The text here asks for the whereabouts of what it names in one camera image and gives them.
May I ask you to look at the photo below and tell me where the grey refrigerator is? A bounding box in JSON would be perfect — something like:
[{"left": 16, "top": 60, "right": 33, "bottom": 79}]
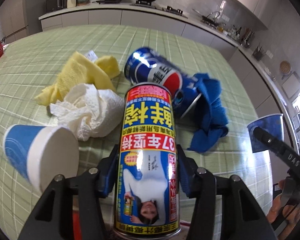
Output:
[{"left": 0, "top": 0, "right": 31, "bottom": 43}]

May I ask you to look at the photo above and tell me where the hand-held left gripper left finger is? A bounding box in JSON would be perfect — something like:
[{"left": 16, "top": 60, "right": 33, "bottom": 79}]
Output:
[{"left": 16, "top": 145, "right": 120, "bottom": 240}]

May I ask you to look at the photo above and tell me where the crumpled white paper towel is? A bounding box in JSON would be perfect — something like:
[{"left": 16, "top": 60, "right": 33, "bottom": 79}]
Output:
[{"left": 49, "top": 83, "right": 125, "bottom": 142}]

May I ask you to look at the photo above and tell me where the blue cloth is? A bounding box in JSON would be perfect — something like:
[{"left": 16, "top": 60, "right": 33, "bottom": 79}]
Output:
[{"left": 187, "top": 72, "right": 229, "bottom": 153}]

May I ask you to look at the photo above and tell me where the green checked tablecloth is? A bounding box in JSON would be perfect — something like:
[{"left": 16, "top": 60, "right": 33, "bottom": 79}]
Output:
[{"left": 0, "top": 24, "right": 278, "bottom": 240}]

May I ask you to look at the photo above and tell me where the yellow cloth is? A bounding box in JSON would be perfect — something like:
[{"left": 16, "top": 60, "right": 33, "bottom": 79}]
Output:
[{"left": 34, "top": 51, "right": 120, "bottom": 107}]

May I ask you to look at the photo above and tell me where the blue soda can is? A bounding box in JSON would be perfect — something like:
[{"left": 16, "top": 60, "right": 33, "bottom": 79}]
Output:
[{"left": 124, "top": 47, "right": 203, "bottom": 119}]

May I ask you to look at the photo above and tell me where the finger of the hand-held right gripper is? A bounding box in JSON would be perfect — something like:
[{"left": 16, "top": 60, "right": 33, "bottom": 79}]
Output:
[{"left": 252, "top": 126, "right": 300, "bottom": 178}]

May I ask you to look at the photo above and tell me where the person's right hand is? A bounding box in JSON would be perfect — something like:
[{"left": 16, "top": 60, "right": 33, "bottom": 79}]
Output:
[{"left": 266, "top": 180, "right": 284, "bottom": 225}]

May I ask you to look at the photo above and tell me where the round lidded container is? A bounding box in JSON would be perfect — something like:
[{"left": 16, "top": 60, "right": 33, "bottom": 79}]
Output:
[{"left": 280, "top": 61, "right": 292, "bottom": 75}]

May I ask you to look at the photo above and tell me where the utensil holder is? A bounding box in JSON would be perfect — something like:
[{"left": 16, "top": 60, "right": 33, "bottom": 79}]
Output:
[{"left": 241, "top": 27, "right": 255, "bottom": 48}]

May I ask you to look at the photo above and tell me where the black knife block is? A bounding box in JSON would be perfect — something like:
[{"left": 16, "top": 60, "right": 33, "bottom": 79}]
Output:
[{"left": 252, "top": 44, "right": 265, "bottom": 61}]

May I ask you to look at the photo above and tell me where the blue white paper cup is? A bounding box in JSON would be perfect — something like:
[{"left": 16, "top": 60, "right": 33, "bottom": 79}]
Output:
[
  {"left": 247, "top": 114, "right": 284, "bottom": 153},
  {"left": 3, "top": 124, "right": 80, "bottom": 193}
]

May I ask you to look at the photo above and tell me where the chrome faucet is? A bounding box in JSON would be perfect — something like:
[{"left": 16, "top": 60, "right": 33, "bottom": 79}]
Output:
[{"left": 207, "top": 11, "right": 221, "bottom": 22}]

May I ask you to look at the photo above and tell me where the group of condiment bottles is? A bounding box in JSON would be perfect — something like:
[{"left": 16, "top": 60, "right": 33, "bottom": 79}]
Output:
[{"left": 222, "top": 22, "right": 243, "bottom": 40}]

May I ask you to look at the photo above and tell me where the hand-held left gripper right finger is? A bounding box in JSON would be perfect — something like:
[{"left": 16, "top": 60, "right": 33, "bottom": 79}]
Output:
[{"left": 176, "top": 145, "right": 283, "bottom": 240}]

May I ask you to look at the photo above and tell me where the white cutting board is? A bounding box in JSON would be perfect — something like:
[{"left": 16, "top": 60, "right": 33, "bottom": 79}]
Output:
[{"left": 281, "top": 72, "right": 300, "bottom": 91}]

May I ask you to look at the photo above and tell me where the yellow printed drink can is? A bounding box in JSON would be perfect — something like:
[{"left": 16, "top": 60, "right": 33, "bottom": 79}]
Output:
[{"left": 114, "top": 82, "right": 182, "bottom": 239}]

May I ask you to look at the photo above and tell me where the black gas stove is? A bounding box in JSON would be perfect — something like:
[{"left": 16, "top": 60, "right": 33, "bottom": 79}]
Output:
[{"left": 130, "top": 1, "right": 188, "bottom": 18}]

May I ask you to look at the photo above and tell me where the black toaster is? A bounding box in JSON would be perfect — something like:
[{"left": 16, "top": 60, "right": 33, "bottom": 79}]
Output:
[{"left": 45, "top": 0, "right": 68, "bottom": 12}]

